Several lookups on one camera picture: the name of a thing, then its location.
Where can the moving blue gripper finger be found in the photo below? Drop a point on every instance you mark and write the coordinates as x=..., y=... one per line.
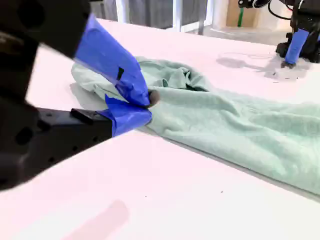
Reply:
x=82, y=127

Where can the pale green T-shirt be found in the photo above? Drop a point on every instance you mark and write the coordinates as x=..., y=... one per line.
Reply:
x=225, y=120

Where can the white window frame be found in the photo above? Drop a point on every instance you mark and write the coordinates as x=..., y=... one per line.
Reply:
x=177, y=13

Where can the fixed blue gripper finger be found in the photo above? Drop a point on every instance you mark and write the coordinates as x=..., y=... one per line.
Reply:
x=296, y=46
x=107, y=57

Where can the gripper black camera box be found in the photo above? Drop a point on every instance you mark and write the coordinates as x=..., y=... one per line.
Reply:
x=250, y=3

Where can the brown cardboard panel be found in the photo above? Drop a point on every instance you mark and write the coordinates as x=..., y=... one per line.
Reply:
x=246, y=16

